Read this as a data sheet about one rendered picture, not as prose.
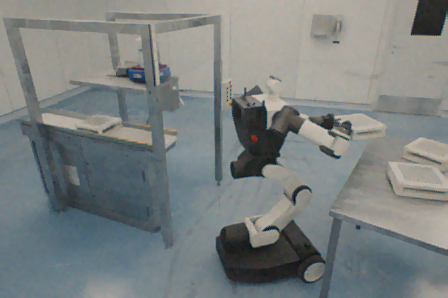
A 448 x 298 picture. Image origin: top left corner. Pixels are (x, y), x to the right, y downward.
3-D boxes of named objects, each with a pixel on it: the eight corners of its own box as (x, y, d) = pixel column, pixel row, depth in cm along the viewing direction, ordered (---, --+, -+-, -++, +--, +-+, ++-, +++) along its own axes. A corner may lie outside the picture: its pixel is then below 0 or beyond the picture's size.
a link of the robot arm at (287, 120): (295, 137, 157) (270, 124, 161) (294, 141, 165) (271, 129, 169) (307, 117, 158) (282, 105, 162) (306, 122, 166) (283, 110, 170)
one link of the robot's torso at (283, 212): (258, 243, 213) (303, 187, 204) (247, 224, 230) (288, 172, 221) (274, 249, 220) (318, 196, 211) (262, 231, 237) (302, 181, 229)
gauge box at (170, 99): (180, 107, 233) (178, 80, 225) (172, 112, 224) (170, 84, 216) (154, 104, 241) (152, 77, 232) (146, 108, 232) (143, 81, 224)
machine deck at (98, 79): (178, 82, 225) (178, 76, 223) (147, 96, 193) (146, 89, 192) (108, 74, 247) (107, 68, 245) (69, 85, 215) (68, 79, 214)
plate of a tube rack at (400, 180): (435, 168, 179) (436, 165, 178) (453, 193, 157) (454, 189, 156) (386, 164, 183) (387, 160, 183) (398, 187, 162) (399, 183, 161)
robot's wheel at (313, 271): (307, 288, 217) (297, 272, 207) (303, 282, 221) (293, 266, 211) (332, 271, 217) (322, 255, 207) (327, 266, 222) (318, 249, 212)
